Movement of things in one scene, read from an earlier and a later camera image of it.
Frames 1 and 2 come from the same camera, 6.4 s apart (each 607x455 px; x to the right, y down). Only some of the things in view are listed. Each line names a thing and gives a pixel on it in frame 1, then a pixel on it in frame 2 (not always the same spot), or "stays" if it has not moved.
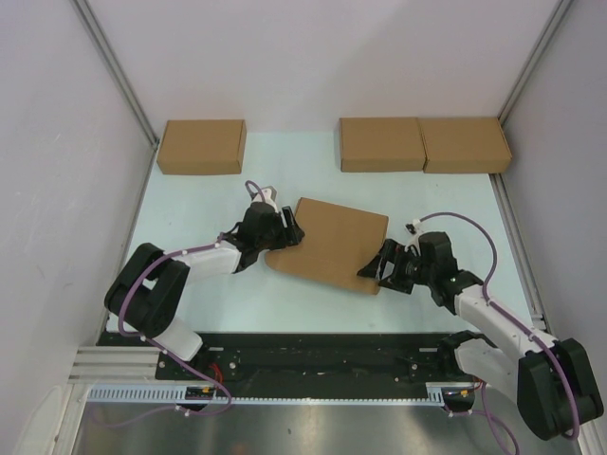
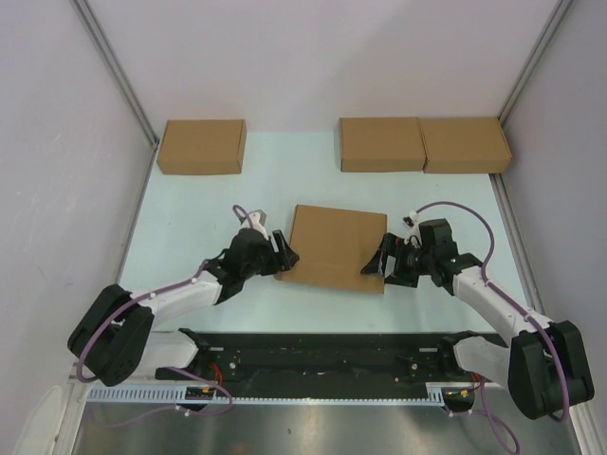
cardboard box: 464,145 stays
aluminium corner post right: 527,68 stays
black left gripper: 289,236 to 286,260
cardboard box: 337,242 stays
